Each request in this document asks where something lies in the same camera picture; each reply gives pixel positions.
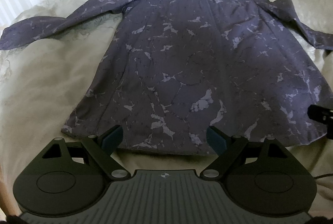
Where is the purple marble-pattern hooded jacket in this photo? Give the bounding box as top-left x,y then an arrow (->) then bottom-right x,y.
1,0 -> 332,154

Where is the cream embroidered bedspread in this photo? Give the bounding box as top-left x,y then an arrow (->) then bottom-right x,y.
1,0 -> 332,215

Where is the black cable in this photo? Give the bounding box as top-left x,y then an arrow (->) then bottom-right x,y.
314,173 -> 333,181

